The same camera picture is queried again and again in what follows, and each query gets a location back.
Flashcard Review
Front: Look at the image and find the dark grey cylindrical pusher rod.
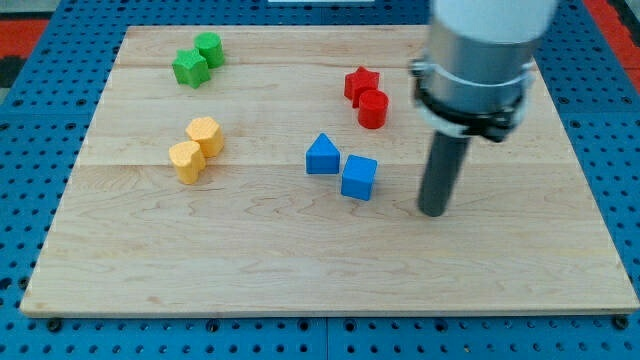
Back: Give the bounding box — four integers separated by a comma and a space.
417, 132, 470, 217

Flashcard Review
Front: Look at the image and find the blue cube block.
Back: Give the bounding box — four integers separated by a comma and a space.
340, 154, 378, 201

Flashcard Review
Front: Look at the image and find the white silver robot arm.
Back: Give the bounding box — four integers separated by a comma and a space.
410, 0, 558, 217

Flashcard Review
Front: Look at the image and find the yellow hexagon block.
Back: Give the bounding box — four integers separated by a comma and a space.
185, 117, 224, 158

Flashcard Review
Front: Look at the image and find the red cylinder block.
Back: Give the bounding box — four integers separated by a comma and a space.
358, 89, 389, 129

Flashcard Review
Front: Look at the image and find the red star block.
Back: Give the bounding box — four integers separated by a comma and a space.
343, 66, 380, 108

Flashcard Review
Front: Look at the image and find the blue triangular prism block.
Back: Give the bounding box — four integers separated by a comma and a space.
305, 133, 341, 174

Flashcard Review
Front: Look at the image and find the light wooden board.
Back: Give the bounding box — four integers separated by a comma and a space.
20, 26, 639, 318

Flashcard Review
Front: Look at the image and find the yellow heart block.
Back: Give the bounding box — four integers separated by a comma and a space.
168, 140, 206, 184

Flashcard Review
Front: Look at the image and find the green cylinder block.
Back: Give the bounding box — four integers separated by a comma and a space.
194, 32, 225, 69

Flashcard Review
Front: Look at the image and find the green star block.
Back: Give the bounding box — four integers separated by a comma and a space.
172, 48, 211, 89

